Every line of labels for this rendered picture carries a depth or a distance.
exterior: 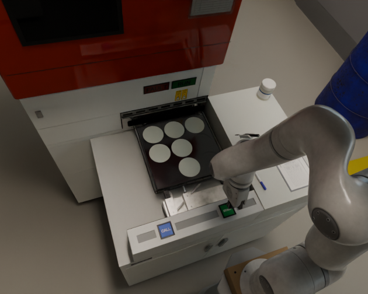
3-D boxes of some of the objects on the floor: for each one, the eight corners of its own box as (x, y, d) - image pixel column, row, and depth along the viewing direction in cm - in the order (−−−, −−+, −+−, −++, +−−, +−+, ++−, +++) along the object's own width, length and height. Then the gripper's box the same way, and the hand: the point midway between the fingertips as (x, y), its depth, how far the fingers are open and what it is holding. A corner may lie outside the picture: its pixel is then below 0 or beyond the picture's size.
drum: (386, 130, 277) (481, 56, 199) (338, 147, 260) (421, 72, 181) (347, 86, 305) (416, 4, 226) (301, 98, 287) (358, 14, 209)
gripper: (260, 192, 92) (249, 220, 106) (239, 158, 102) (231, 188, 115) (240, 199, 90) (231, 226, 104) (220, 164, 99) (214, 193, 113)
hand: (231, 203), depth 108 cm, fingers closed
